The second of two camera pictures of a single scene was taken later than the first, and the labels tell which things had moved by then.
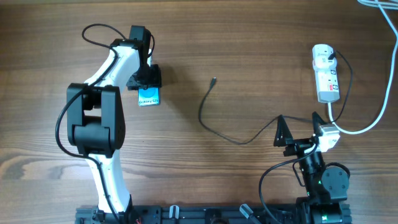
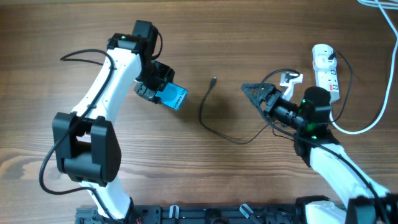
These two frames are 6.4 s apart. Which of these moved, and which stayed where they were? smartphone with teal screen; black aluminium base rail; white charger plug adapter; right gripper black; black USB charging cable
Moved: smartphone with teal screen; black USB charging cable; right gripper black
Stayed: white charger plug adapter; black aluminium base rail
